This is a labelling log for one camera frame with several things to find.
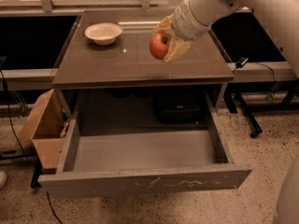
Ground grey cabinet with glossy top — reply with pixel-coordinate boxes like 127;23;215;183
53;8;234;135

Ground small black device on rail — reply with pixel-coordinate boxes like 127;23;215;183
235;57;249;69

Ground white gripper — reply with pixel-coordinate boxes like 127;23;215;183
152;0;210;63

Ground red apple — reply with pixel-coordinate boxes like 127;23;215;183
149;32;172;60

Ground white bowl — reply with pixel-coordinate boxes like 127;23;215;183
85;22;122;46

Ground black table leg with caster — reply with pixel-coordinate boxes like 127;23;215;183
223;85;263;138

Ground brown cardboard box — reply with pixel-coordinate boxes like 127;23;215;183
19;89;66;170

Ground black cable on floor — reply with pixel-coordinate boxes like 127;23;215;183
0;69;64;224

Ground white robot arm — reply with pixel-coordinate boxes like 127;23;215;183
171;0;299;224

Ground white shoe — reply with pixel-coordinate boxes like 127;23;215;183
0;171;7;189

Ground black bag under cabinet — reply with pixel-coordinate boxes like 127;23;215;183
152;89;206;124

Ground open grey drawer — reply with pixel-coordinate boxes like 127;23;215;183
39;90;251;198

